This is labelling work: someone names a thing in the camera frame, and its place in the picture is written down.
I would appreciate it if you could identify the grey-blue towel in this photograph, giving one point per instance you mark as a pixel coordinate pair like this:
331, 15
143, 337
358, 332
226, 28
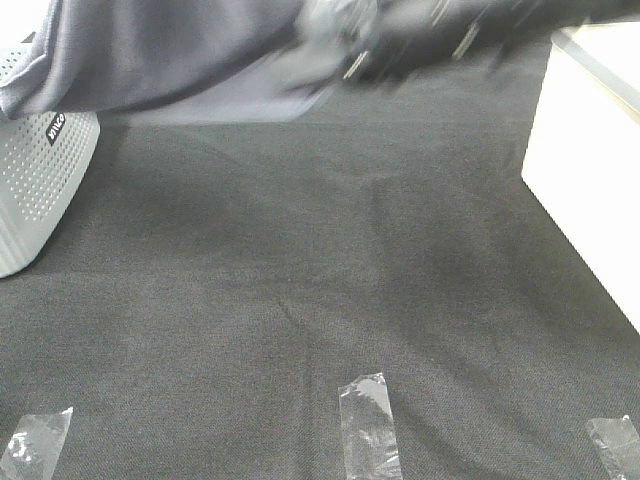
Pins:
189, 59

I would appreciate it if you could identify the black table cloth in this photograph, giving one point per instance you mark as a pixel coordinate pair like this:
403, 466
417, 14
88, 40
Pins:
211, 288

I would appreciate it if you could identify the clear tape strip centre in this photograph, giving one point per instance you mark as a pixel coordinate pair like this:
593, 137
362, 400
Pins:
367, 429

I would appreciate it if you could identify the clear tape strip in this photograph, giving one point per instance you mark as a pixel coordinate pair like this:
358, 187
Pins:
33, 450
616, 441
367, 429

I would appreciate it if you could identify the white storage box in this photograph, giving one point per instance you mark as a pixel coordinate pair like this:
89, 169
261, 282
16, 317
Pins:
582, 156

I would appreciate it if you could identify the grey perforated laundry basket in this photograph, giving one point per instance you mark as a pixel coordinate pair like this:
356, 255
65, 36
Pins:
44, 158

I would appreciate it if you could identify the clear tape strip right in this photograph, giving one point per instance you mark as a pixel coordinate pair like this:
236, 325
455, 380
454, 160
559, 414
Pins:
616, 441

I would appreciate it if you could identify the clear tape strip left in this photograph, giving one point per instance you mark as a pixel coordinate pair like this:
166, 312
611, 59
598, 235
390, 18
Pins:
33, 450

